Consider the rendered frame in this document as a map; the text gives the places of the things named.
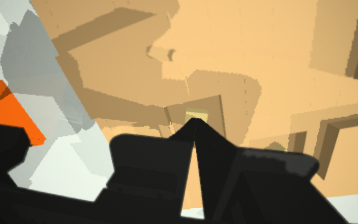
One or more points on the pale yellow block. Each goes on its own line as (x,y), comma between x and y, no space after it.
(196,113)
(279,147)

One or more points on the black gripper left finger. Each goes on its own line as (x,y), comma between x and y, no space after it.
(172,154)

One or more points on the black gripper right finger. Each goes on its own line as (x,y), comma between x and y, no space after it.
(220,163)

